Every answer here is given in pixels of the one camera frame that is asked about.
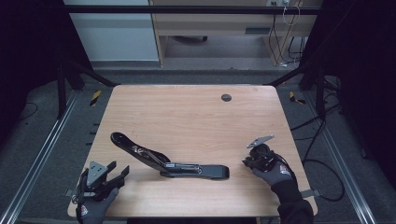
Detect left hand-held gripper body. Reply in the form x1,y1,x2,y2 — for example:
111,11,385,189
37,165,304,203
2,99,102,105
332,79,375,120
74,161,123,203

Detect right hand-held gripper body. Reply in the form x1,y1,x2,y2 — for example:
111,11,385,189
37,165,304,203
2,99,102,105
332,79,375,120
247,134,277,173

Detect black stapler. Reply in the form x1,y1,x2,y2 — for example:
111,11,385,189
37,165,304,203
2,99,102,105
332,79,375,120
110,132,231,181

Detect person's right hand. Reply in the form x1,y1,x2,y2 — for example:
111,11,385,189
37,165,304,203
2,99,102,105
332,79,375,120
250,161,295,189

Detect person's left hand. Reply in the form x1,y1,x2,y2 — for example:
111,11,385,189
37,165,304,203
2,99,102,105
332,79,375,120
76,187,120,224

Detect yellow black tape strip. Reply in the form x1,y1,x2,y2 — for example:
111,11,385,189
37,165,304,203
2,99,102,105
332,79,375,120
289,91,306,105
89,90,103,107

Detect white cabinet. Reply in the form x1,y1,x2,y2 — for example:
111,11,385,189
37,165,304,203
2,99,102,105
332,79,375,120
63,0,161,63

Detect light wooden desk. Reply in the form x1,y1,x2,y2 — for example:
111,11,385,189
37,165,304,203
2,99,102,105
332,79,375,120
148,0,323,67

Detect left hand-held gripper cable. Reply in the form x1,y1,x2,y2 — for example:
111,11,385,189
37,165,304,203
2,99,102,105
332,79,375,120
72,169,90,206

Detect hand-held gripper cable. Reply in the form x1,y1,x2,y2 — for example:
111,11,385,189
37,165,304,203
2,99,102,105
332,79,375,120
274,152,300,188
72,169,90,206

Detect right hand-held gripper cable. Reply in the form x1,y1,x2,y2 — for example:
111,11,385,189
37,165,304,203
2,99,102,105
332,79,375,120
274,152,300,188

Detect aluminium floor rail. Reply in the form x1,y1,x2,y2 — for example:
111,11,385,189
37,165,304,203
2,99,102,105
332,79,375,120
303,91,378,224
0,90,80,224

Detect black floor cable bundle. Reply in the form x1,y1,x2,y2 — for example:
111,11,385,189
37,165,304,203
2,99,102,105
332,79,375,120
290,74,343,161

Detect black looped floor cable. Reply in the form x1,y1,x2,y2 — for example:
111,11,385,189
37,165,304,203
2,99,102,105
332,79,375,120
303,159,347,203

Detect black frame strut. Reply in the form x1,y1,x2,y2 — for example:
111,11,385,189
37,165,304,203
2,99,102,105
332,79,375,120
266,60,327,119
56,59,121,119

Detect thin black floor cable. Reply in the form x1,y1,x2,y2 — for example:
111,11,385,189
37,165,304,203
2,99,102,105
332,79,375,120
16,102,39,122

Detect hanging desk cables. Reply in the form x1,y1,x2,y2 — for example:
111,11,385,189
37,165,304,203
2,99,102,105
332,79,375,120
268,1,305,68

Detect white looped cable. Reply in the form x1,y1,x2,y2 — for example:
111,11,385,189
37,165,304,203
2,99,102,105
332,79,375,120
282,0,302,27

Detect black horizontal frame bar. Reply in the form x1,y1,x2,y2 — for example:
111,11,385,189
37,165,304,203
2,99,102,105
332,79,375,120
64,4,325,15

